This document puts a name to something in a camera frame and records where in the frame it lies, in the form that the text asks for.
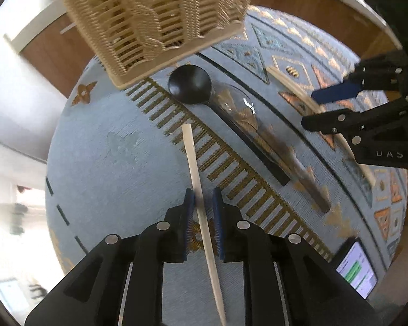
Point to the white kitchen countertop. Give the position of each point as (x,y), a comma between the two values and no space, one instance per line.
(34,27)

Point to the patterned blue tablecloth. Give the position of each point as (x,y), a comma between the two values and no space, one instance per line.
(122,176)

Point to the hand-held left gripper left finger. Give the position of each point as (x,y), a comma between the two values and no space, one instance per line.
(188,220)

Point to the beige woven plastic basket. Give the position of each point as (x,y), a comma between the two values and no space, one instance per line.
(139,23)

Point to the wooden kitchen cabinet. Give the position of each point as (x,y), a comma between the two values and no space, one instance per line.
(51,57)

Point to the wooden chopstick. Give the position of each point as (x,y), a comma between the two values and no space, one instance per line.
(194,163)
(292,86)

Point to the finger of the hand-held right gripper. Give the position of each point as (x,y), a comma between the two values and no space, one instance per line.
(336,92)
(326,122)

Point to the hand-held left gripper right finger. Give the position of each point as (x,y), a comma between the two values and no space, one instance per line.
(218,224)

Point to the phone with lit screen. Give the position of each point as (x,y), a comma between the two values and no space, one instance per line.
(355,268)

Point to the clear plastic spoon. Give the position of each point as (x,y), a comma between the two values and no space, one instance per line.
(312,190)

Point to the black plastic spoon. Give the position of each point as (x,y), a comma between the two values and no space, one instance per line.
(190,83)

